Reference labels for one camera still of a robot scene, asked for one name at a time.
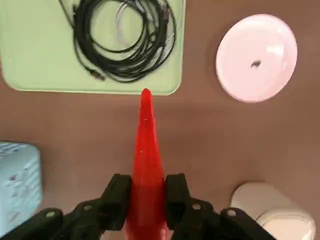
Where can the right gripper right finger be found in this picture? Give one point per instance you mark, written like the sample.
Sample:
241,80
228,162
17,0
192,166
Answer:
182,212

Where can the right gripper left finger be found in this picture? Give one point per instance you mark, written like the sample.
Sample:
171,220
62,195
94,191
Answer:
110,210

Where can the red toy carrot green leaves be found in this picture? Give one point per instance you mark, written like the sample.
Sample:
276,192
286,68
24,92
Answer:
147,162

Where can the light blue plastic basket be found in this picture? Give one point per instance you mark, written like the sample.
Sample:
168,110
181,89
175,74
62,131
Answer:
20,175

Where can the pink round plate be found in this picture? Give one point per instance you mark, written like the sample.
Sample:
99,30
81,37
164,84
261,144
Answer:
237,62

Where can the light green tray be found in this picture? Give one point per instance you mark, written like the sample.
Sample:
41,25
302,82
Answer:
37,50

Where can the white round container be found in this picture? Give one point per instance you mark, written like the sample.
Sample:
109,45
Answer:
262,200

